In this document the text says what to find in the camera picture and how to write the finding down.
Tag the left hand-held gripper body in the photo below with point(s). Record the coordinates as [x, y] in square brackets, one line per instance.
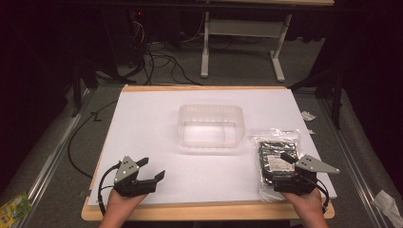
[133, 183]

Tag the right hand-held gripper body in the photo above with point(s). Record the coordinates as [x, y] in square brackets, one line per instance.
[301, 180]

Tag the clear bag of dark packets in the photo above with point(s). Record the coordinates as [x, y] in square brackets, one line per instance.
[275, 158]

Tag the person's left hand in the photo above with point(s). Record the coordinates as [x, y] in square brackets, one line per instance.
[122, 202]

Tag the person's right hand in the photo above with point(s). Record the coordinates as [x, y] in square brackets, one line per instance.
[305, 204]

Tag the small white paper scrap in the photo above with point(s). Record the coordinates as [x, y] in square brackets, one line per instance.
[310, 131]

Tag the white board table cover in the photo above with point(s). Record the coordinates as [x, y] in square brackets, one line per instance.
[196, 171]

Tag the crumpled white paper scrap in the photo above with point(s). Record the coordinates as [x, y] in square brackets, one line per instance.
[308, 116]

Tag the clear plastic container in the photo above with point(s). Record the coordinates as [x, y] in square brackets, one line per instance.
[210, 126]

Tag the black stand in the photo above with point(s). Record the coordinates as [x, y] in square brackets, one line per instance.
[335, 95]
[77, 88]

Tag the crumpled white tissue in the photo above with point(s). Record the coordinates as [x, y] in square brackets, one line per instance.
[388, 205]

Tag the green printed packet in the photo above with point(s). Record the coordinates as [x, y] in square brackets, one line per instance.
[14, 209]

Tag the metal floor rail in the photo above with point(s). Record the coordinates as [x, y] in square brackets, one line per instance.
[53, 158]
[351, 171]

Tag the white metal desk frame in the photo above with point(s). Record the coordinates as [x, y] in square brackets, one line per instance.
[244, 28]

